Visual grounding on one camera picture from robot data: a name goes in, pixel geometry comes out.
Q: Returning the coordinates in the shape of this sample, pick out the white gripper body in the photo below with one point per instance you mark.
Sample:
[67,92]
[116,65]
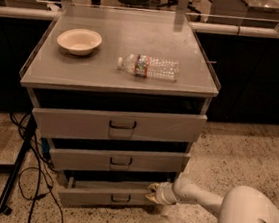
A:
[163,193]

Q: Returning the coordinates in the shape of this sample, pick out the grey bottom drawer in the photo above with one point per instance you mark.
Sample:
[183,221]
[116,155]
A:
[93,193]

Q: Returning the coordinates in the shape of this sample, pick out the grey drawer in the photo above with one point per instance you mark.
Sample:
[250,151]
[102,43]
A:
[107,160]
[93,193]
[106,125]

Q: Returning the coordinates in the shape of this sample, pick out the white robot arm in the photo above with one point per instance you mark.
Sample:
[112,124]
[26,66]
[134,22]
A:
[242,204]

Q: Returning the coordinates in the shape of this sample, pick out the grey top drawer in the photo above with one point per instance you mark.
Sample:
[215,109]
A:
[106,125]

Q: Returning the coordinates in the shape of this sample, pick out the grey middle drawer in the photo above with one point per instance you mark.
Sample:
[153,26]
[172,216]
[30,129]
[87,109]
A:
[107,160]

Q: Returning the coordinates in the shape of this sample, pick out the grey drawer cabinet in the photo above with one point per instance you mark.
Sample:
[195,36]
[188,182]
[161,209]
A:
[57,79]

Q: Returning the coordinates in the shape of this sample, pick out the clear plastic water bottle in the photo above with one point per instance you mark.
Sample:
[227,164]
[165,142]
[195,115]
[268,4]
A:
[144,66]

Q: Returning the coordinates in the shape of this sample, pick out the black stand pole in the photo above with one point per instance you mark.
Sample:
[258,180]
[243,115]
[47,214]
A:
[28,134]

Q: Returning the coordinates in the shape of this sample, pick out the white paper bowl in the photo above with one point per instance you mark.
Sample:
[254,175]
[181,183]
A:
[79,41]

